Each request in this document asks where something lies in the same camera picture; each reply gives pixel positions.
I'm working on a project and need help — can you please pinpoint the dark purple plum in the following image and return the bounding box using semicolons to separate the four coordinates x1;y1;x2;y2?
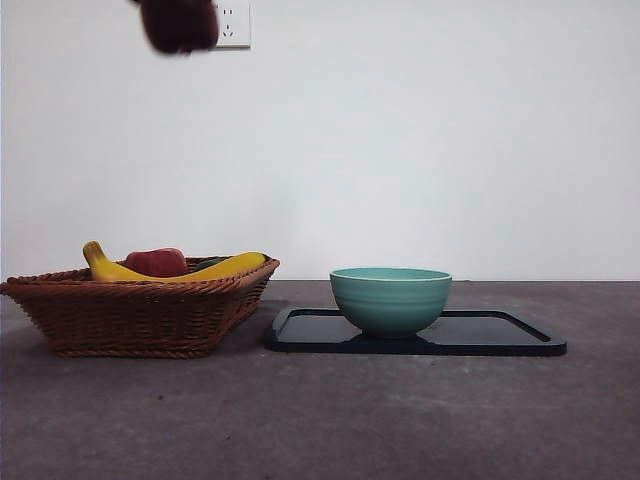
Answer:
129;0;221;55

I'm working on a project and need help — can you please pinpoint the brown wicker basket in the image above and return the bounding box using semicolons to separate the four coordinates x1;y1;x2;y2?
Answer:
0;255;281;359

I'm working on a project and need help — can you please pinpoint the red bell pepper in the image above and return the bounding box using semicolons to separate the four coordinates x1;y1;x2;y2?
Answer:
124;247;189;277

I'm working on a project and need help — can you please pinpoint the teal ribbed bowl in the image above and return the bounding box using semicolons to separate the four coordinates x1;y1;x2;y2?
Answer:
329;267;453;340

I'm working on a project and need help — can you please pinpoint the white wall socket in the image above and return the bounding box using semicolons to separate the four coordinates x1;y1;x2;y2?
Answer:
213;0;251;50

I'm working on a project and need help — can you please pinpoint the yellow banana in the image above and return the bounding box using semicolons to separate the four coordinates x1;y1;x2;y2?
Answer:
82;240;267;283

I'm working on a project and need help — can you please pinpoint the dark rectangular tray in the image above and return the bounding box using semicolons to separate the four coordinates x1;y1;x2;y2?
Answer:
263;307;569;357

